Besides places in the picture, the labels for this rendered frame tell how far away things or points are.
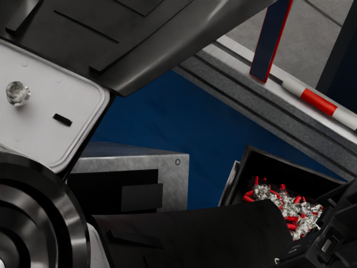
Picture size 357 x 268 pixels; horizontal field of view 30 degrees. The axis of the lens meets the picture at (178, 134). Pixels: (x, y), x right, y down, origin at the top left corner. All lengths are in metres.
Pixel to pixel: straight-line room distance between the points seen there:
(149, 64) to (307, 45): 1.65
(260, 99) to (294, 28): 1.22
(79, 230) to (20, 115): 0.08
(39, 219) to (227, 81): 0.56
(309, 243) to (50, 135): 0.18
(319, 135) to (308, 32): 1.24
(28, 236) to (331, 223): 0.20
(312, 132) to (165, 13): 0.46
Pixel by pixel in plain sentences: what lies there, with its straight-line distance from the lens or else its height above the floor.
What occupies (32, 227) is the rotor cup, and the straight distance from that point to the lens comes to 0.34.
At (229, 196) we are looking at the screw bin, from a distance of 0.73.
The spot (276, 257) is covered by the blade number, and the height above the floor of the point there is 0.98.
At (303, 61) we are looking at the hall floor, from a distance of 2.00.
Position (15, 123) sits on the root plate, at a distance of 0.39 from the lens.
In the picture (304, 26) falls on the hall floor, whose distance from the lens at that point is 2.09.
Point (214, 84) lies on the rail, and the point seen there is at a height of 0.81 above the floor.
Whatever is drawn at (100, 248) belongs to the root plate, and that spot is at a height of 1.10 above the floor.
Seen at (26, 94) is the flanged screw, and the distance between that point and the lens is 0.39.
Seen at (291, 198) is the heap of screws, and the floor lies 0.85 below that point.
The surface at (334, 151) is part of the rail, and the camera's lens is 0.86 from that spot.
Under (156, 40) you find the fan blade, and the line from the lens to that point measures 0.41.
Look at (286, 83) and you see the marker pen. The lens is 0.84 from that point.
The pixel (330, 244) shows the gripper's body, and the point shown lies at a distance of 0.45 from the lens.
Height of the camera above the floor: 1.53
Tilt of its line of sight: 59 degrees down
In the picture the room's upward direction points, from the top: 8 degrees clockwise
